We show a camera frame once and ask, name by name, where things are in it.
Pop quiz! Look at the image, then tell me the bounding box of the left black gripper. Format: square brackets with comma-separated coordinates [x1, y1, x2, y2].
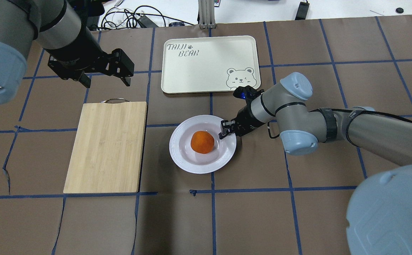
[47, 28, 135, 89]

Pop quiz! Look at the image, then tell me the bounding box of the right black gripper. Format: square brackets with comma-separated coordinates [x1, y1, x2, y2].
[218, 86, 270, 140]

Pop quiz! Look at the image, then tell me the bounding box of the orange fruit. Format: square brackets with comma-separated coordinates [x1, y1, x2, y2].
[190, 131, 215, 154]

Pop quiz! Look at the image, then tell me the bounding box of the white round plate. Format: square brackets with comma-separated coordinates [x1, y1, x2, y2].
[169, 115, 237, 174]

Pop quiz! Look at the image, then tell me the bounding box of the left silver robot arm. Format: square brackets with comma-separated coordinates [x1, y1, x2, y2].
[0, 0, 135, 104]

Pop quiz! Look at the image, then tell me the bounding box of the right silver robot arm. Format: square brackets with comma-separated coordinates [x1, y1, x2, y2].
[219, 72, 412, 255]

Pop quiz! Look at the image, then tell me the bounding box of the cream bear tray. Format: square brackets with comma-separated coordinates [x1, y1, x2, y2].
[161, 35, 261, 94]

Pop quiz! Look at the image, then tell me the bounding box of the wooden cutting board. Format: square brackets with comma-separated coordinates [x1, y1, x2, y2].
[63, 101, 148, 195]

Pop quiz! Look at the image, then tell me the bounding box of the brown paper table cover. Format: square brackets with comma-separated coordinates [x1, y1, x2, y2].
[0, 16, 412, 255]

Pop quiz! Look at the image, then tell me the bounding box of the black power adapter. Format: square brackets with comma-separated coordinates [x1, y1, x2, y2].
[294, 0, 310, 21]

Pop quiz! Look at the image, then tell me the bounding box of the aluminium frame post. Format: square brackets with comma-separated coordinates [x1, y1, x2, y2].
[198, 0, 216, 29]

